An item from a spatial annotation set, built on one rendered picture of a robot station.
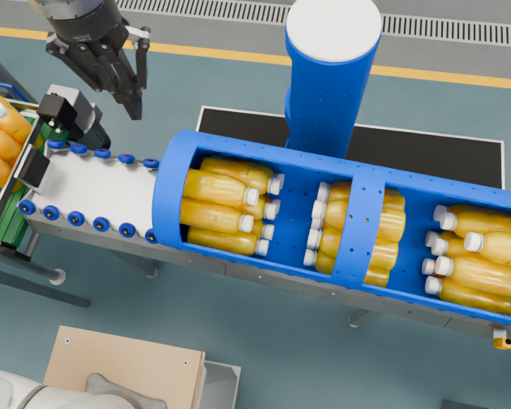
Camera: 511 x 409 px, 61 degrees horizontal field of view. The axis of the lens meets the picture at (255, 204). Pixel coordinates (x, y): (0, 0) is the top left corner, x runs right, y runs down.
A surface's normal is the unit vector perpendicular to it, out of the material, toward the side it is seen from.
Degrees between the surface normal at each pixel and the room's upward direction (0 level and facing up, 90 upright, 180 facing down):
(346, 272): 63
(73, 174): 0
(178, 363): 5
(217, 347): 0
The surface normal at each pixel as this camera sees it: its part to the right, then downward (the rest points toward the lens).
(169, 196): -0.16, 0.12
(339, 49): -0.06, -0.35
